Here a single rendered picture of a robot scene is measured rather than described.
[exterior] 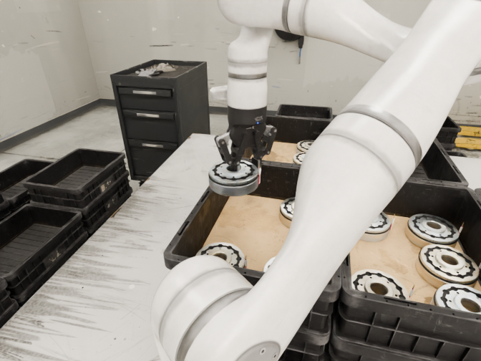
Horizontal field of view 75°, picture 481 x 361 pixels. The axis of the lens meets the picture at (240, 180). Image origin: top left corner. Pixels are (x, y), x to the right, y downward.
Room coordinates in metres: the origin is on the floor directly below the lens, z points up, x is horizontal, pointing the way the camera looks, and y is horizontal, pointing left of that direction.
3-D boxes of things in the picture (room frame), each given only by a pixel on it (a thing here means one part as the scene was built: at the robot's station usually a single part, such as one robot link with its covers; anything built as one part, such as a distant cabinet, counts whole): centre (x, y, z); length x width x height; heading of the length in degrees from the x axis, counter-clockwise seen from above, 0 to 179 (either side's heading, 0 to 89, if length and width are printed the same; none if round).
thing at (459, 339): (0.47, -0.35, 0.87); 0.40 x 0.30 x 0.11; 165
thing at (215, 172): (0.57, 0.01, 1.00); 0.10 x 0.10 x 0.01
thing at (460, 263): (0.46, -0.41, 0.86); 0.05 x 0.05 x 0.01
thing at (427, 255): (0.46, -0.41, 0.86); 0.10 x 0.10 x 0.01
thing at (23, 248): (0.99, 0.90, 0.31); 0.40 x 0.30 x 0.34; 167
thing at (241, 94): (0.60, 0.00, 1.17); 0.11 x 0.09 x 0.06; 31
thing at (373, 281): (0.39, -0.25, 0.86); 0.05 x 0.05 x 0.01
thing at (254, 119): (0.59, -0.01, 1.10); 0.08 x 0.08 x 0.09
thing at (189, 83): (2.29, 0.54, 0.45); 0.60 x 0.45 x 0.90; 167
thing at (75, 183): (1.38, 0.81, 0.37); 0.40 x 0.30 x 0.45; 167
